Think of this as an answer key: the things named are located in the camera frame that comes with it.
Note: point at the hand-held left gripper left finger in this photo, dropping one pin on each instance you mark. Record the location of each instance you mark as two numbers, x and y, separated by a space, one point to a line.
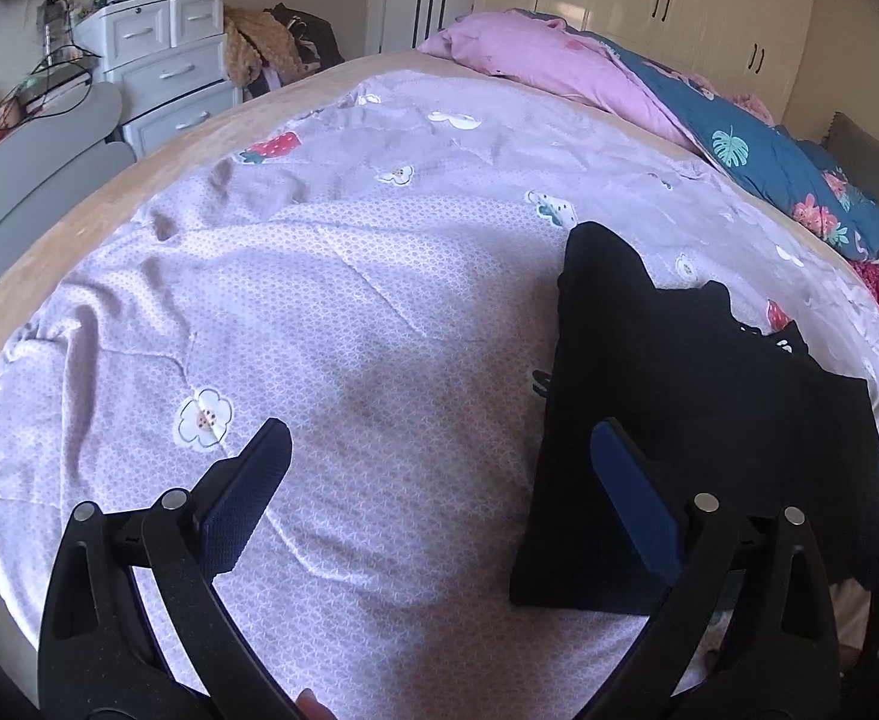
248 487

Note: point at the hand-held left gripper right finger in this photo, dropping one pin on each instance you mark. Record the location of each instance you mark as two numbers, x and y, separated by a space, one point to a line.
634 495

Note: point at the black sweatshirt with orange patches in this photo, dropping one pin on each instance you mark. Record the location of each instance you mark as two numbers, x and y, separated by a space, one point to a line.
672 390

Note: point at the dark clothes pile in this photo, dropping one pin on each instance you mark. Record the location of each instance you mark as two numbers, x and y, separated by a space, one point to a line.
312 34

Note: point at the person's left hand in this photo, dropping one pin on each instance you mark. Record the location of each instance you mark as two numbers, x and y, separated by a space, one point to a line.
313 705

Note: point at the blue floral quilt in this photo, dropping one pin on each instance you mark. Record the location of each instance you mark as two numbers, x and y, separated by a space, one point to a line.
754 157

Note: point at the grey desk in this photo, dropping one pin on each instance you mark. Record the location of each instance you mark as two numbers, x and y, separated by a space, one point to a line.
34 187

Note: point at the white drawer cabinet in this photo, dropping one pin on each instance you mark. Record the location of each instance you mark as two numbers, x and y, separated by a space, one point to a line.
162 75

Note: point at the pink quilt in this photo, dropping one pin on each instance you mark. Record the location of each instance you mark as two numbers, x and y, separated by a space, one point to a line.
529 52

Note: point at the clear plastic container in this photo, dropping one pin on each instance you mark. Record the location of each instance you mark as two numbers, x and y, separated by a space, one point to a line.
55 34

